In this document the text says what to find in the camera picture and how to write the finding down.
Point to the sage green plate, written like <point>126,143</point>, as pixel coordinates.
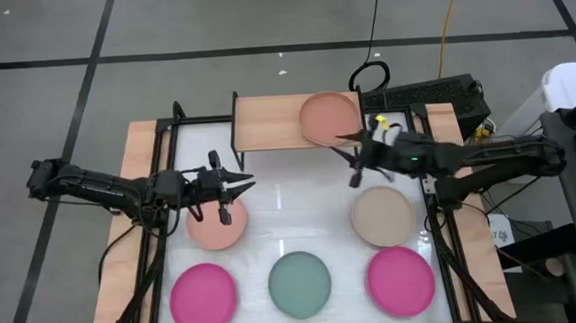
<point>299,285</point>

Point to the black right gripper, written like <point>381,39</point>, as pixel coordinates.
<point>393,155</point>

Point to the magenta plate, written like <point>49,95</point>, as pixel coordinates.
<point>203,299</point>
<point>401,282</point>

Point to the white rounded bin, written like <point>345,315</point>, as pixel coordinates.
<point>571,81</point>

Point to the beige plate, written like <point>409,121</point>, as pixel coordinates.
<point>382,217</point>

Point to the black computer case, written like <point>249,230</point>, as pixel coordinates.
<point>434,95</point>

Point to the black aluminium table frame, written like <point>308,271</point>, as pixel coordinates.
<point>205,120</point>

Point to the wooden shelf black metal frame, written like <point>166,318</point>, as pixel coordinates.
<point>265,123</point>

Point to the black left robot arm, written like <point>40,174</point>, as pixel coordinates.
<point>99,185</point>

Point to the white paper label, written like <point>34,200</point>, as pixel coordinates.
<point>501,231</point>

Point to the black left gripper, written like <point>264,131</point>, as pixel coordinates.
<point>204,186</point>

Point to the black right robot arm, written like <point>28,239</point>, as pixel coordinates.
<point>498,153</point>

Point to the terracotta plate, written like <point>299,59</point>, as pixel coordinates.
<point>329,118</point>

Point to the yellow power plug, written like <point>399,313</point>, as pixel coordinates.
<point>481,132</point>

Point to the salmon pink plate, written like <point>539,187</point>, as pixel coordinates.
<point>212,233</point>

